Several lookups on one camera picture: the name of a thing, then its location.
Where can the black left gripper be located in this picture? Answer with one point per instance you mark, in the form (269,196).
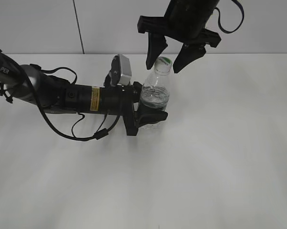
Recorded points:
(120,100)

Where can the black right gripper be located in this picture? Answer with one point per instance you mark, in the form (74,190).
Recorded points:
(183,21)

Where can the white green bottle cap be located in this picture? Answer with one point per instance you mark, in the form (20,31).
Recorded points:
(163,65)

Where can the clear cestbon water bottle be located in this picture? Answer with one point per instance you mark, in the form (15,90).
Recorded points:
(155,92)

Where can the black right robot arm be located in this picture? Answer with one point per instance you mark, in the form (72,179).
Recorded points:
(183,21)

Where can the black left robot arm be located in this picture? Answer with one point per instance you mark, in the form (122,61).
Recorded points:
(51,94)

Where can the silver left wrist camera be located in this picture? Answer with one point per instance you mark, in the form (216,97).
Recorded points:
(120,72)

